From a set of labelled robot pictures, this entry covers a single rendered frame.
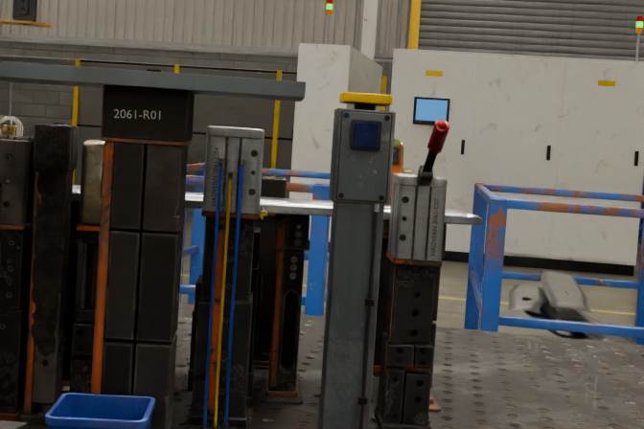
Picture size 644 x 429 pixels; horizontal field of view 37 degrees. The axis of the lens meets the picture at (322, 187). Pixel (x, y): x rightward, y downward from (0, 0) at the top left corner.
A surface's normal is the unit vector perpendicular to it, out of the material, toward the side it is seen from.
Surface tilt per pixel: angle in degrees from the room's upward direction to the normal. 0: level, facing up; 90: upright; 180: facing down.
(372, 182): 90
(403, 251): 90
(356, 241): 90
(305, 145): 90
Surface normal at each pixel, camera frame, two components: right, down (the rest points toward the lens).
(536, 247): -0.12, 0.04
